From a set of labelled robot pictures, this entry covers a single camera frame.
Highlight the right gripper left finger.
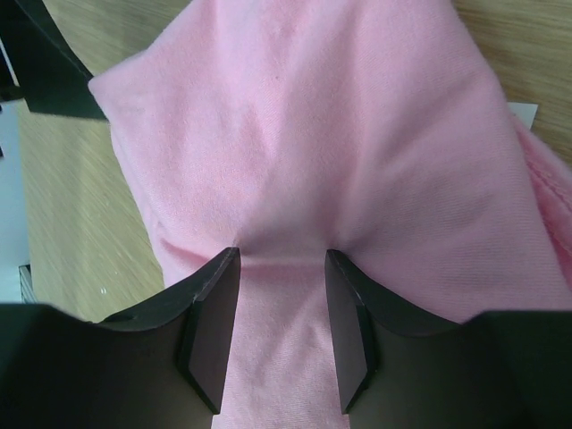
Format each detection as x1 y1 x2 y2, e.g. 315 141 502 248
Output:
1 248 240 428

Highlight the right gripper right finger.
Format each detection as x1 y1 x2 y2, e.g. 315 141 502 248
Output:
324 250 571 428

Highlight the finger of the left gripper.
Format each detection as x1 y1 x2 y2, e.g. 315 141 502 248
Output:
1 0 105 121

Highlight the pink t shirt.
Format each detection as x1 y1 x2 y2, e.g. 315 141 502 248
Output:
89 1 571 428

